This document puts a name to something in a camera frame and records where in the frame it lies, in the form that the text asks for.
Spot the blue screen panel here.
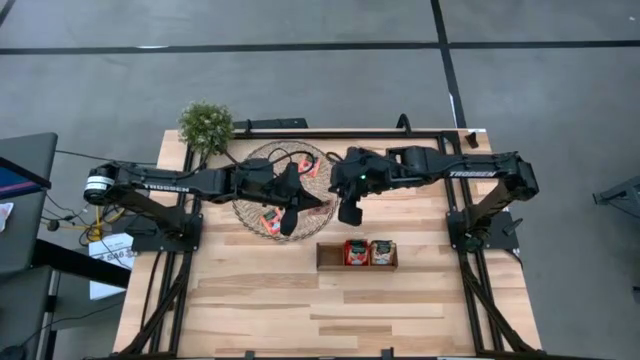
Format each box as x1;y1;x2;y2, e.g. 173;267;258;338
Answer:
0;157;53;201

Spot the red tea bag packet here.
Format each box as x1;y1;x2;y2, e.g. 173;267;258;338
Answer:
343;238;370;266

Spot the grey desk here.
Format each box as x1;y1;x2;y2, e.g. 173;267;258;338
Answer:
0;132;59;274

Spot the wooden three-compartment box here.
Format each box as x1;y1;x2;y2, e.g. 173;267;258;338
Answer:
316;241;400;273

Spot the long black electronics box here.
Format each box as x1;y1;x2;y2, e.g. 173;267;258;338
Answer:
233;118;309;131

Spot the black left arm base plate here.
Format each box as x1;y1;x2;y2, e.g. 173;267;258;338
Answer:
124;219;204;253

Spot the white paper sheet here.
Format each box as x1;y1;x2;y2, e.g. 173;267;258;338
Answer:
88;232;136;301

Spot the green potted plant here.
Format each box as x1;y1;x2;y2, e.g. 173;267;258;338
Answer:
178;101;236;159

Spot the thin black floor cable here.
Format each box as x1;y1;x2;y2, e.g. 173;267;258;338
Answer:
54;148;156;166

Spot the yellow cable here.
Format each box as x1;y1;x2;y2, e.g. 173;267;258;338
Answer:
87;204;126;242

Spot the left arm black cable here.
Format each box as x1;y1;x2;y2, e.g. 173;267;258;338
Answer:
219;148;317;176

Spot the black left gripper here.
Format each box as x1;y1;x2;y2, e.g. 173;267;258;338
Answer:
259;159;329;237

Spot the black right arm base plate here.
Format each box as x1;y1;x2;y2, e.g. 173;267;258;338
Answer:
447;209;524;251

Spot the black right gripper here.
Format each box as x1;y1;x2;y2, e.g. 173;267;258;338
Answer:
328;146;396;227

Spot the round woven placemat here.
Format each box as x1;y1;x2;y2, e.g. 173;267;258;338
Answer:
228;138;340;241

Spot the black aluminium table frame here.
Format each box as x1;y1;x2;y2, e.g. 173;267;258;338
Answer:
119;128;539;360

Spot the black desk beam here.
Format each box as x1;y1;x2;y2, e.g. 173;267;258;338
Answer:
30;238;132;290

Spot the grey chair base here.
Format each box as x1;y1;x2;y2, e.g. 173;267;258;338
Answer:
592;174;640;219

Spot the beige tea bag packet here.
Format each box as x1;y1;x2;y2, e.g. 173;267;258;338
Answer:
369;239;397;266

